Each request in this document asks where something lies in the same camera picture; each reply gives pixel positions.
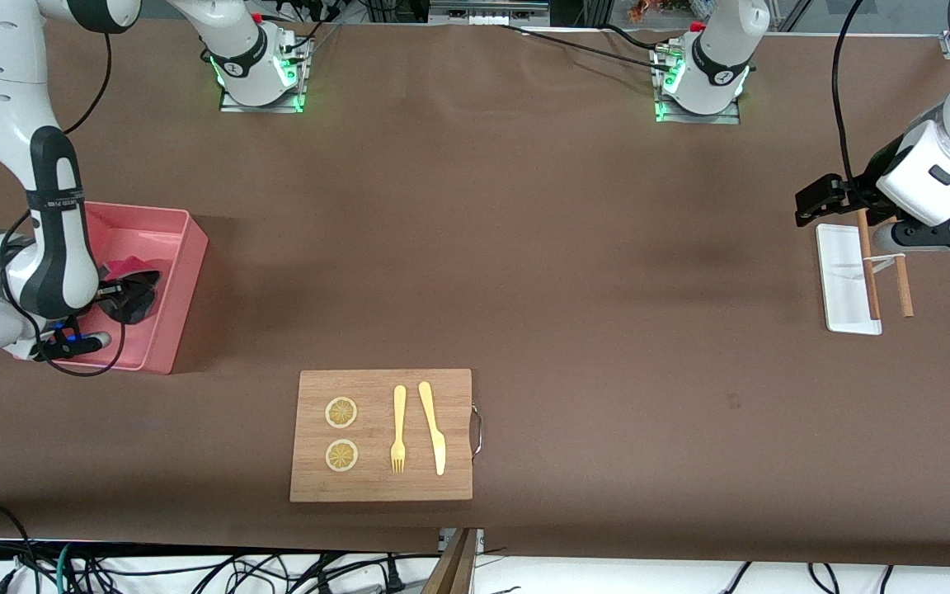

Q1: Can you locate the yellow plastic fork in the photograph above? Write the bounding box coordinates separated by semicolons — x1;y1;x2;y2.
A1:
390;384;407;474

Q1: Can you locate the brown wooden plank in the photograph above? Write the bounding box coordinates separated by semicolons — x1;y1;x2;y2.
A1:
421;528;480;594

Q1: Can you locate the grey metal box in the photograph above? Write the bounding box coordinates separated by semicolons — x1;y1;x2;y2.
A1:
428;0;552;26

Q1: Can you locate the grey and pink cloth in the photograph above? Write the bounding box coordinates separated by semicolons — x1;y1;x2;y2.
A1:
98;257;164;325

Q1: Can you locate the black base power cable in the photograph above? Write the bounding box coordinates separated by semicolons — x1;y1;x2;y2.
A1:
496;23;682;73

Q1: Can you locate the wooden cutting board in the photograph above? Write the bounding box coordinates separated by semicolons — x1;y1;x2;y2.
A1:
289;369;473;502

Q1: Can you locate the white rack base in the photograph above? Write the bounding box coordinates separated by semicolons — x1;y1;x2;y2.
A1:
816;223;905;336

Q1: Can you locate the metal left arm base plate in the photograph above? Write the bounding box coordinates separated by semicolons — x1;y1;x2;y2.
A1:
655;45;742;125

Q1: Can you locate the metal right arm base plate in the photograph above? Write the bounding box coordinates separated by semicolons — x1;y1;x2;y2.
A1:
219;33;308;114

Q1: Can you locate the pink plastic bin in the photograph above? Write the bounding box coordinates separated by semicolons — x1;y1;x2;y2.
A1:
30;202;209;375

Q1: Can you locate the yellow plastic knife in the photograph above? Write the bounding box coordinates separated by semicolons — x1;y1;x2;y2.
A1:
418;380;447;477

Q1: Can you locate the brown table cover sheet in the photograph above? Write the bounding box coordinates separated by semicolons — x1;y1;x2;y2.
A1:
0;16;950;570

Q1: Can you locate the orange background object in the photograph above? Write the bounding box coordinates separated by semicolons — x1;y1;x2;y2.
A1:
628;0;694;24

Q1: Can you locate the wooden rack rod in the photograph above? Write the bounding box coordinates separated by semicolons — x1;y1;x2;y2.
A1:
855;210;882;321
894;250;915;318

